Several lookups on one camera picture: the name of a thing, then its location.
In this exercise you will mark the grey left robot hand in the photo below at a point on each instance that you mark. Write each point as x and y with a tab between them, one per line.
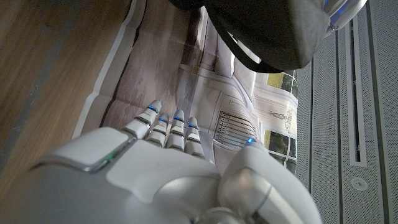
345	9

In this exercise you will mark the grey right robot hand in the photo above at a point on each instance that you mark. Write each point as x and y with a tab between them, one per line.
124	186

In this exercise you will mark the black backpack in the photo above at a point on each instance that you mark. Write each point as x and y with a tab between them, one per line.
273	28

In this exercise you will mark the printed sofa backdrop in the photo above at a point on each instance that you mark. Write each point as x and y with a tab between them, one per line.
192	87

